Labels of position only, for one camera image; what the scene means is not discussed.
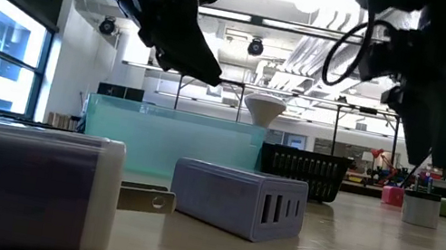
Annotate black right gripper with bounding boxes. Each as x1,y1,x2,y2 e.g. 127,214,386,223
343,21,446,171

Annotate teal translucent plastic bin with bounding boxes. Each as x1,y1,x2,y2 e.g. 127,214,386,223
76,91,269,196

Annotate pink wall charger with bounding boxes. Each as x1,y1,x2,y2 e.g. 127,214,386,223
380,184,407,208

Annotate white black USB charger cube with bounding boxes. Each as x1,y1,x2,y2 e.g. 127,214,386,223
399,188,443,231

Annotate small black monitor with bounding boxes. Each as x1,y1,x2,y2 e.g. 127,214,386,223
124,86,145,103
96,82,128,101

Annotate red desk lamp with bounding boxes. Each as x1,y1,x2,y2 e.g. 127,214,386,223
366,146,402,175

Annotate white bulb table lamp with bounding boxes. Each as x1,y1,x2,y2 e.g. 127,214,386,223
239,91,289,132

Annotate lavender multi-port charger block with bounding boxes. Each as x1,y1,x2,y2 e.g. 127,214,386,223
163,156,313,250

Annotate black slotted plastic basket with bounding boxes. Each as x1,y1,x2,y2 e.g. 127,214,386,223
255,141,353,207

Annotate purple white USB charger cube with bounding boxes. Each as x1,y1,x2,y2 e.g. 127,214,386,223
0,119,186,250

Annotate black metal frame stand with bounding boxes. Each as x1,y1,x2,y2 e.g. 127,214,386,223
172,70,248,123
327,101,404,168

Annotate long black cable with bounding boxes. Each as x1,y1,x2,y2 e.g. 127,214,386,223
404,146,435,183

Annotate black ceiling camera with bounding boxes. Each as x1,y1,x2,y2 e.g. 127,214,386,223
246,36,267,58
98,14,120,37

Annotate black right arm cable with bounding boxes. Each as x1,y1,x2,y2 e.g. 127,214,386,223
319,10,393,96

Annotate black aluminium table frame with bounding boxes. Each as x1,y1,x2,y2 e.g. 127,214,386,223
0,91,446,222

